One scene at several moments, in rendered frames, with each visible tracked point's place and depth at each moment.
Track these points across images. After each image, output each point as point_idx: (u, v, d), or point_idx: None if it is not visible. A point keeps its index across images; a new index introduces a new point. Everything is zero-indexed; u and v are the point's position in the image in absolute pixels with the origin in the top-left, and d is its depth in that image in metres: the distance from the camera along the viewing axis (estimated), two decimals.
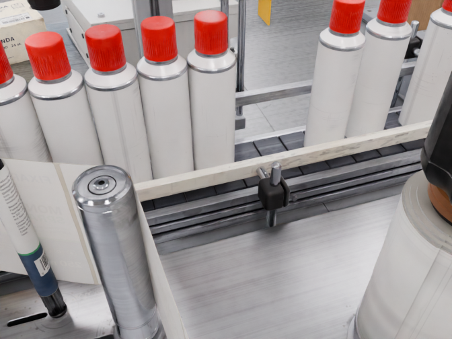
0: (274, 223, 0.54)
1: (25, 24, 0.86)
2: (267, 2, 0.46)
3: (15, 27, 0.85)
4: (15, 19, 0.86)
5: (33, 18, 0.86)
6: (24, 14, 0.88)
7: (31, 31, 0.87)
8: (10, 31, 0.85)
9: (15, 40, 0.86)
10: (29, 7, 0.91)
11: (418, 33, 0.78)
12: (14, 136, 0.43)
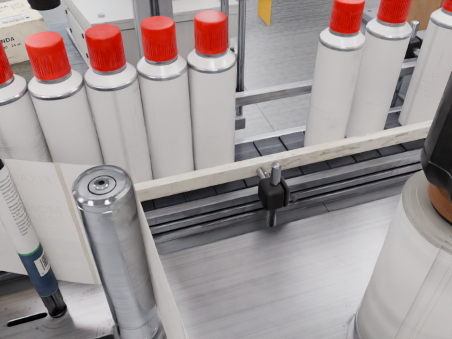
0: (274, 223, 0.54)
1: (25, 24, 0.86)
2: (267, 2, 0.46)
3: (15, 27, 0.85)
4: (15, 19, 0.86)
5: (33, 18, 0.86)
6: (24, 14, 0.88)
7: (31, 31, 0.87)
8: (10, 31, 0.85)
9: (15, 40, 0.86)
10: (29, 7, 0.91)
11: (418, 33, 0.78)
12: (14, 136, 0.43)
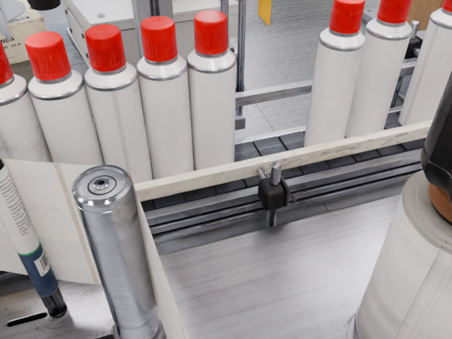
0: (274, 223, 0.54)
1: (25, 24, 0.86)
2: (267, 2, 0.46)
3: (15, 27, 0.85)
4: (15, 19, 0.86)
5: (33, 18, 0.86)
6: (24, 14, 0.88)
7: (31, 31, 0.87)
8: (10, 31, 0.85)
9: (15, 40, 0.86)
10: (29, 7, 0.91)
11: (418, 33, 0.78)
12: (14, 136, 0.43)
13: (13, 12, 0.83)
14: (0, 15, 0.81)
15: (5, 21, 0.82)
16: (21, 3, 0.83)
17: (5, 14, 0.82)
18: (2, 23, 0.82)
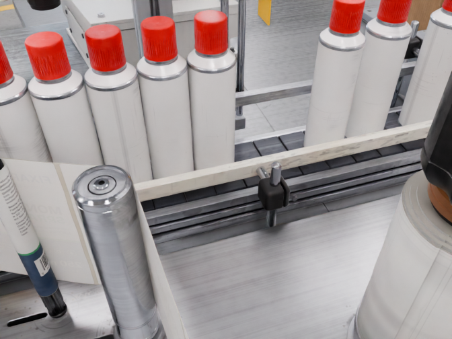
0: (274, 223, 0.54)
1: None
2: (267, 2, 0.46)
3: None
4: None
5: None
6: None
7: None
8: None
9: None
10: None
11: (418, 33, 0.78)
12: (14, 136, 0.43)
13: None
14: None
15: None
16: None
17: None
18: None
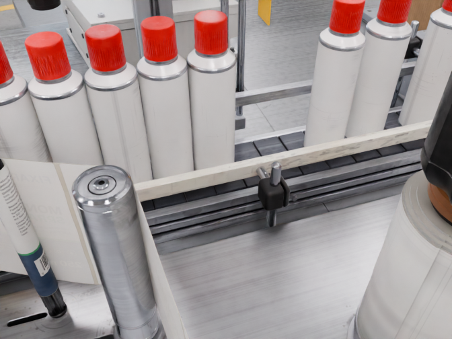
0: (274, 223, 0.54)
1: None
2: (267, 2, 0.46)
3: None
4: None
5: None
6: None
7: None
8: None
9: None
10: None
11: (418, 33, 0.78)
12: (14, 136, 0.43)
13: None
14: None
15: None
16: None
17: None
18: None
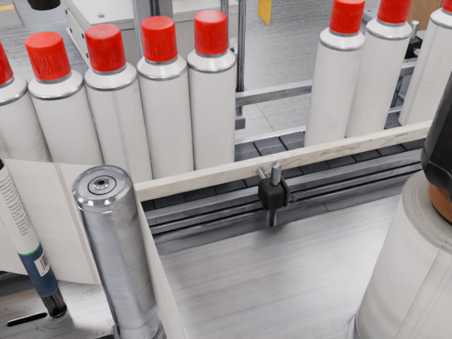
0: (274, 223, 0.54)
1: None
2: (267, 2, 0.46)
3: None
4: None
5: None
6: None
7: None
8: None
9: None
10: None
11: (418, 33, 0.78)
12: (14, 136, 0.43)
13: None
14: None
15: None
16: None
17: None
18: None
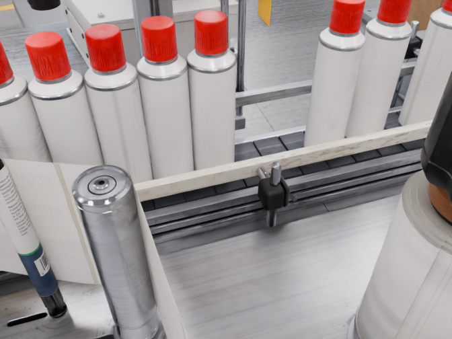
0: (274, 223, 0.54)
1: None
2: (267, 2, 0.46)
3: None
4: None
5: None
6: None
7: None
8: None
9: None
10: None
11: (418, 33, 0.78)
12: (14, 136, 0.43)
13: None
14: None
15: None
16: None
17: None
18: None
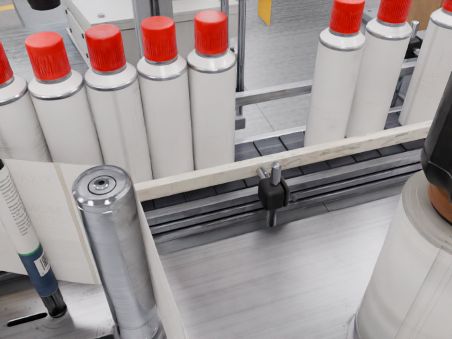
0: (274, 223, 0.54)
1: None
2: (267, 2, 0.46)
3: None
4: None
5: None
6: None
7: None
8: None
9: None
10: None
11: (418, 33, 0.78)
12: (14, 136, 0.43)
13: None
14: None
15: None
16: None
17: None
18: None
